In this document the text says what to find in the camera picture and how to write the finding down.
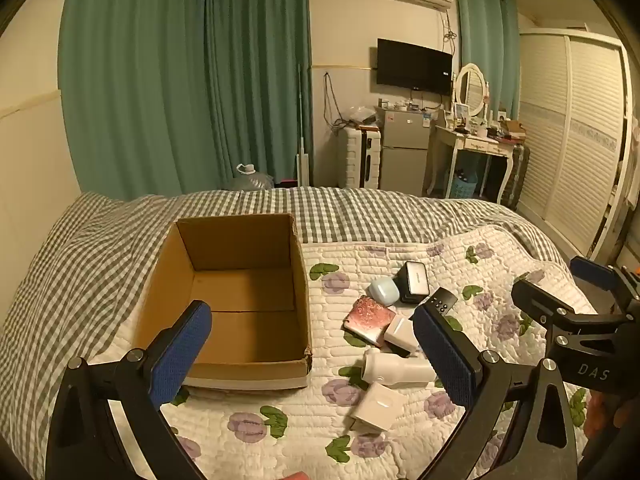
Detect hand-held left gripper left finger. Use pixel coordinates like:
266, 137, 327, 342
45, 300, 213, 480

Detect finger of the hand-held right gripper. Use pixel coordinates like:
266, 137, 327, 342
511, 280, 577, 329
570, 256, 640, 311

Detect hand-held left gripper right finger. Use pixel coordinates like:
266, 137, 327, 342
412, 304, 592, 480

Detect pink glitter case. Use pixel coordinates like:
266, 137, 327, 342
343, 296, 397, 347

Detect cardboard box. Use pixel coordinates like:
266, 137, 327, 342
135, 213, 313, 391

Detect person's right hand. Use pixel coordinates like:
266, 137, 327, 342
584, 389, 623, 441

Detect small white box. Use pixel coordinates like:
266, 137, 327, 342
382, 314, 421, 356

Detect white bottle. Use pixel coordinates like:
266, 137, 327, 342
361, 347, 436, 388

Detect black remote control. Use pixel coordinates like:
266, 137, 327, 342
422, 287, 458, 316

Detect black rectangular box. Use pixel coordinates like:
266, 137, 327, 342
397, 261, 431, 304

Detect white square box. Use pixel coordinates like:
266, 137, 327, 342
349, 382, 406, 433

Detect light blue earbud case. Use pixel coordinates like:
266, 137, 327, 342
369, 278, 403, 307

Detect dark suitcase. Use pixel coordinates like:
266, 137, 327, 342
500, 145, 531, 208

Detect white louvred wardrobe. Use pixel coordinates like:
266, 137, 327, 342
517, 27, 636, 261

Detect grey checked bedspread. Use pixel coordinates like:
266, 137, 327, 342
0, 186, 566, 466

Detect blue plastic basket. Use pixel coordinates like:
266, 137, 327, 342
450, 167, 479, 199

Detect floral quilted blanket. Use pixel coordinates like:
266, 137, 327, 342
107, 225, 601, 480

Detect white dressing table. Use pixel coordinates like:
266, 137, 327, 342
425, 122, 518, 203

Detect clear water jug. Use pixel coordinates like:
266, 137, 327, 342
222, 164, 275, 191

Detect silver refrigerator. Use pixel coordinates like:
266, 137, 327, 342
375, 106, 438, 191

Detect white suitcase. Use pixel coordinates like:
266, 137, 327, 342
342, 127, 383, 190

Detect white oval vanity mirror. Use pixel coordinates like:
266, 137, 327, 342
452, 63, 491, 121

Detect white mop pole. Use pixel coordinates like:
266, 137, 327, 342
295, 65, 311, 188

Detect clear plastic bag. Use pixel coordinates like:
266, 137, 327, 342
345, 106, 376, 128

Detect narrow green curtain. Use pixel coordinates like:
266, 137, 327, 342
452, 0, 522, 121

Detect wide green curtain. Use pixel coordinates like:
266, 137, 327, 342
59, 0, 313, 201

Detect black wall television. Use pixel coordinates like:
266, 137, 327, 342
376, 38, 453, 96

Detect hanging black cables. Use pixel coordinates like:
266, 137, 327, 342
322, 72, 351, 131

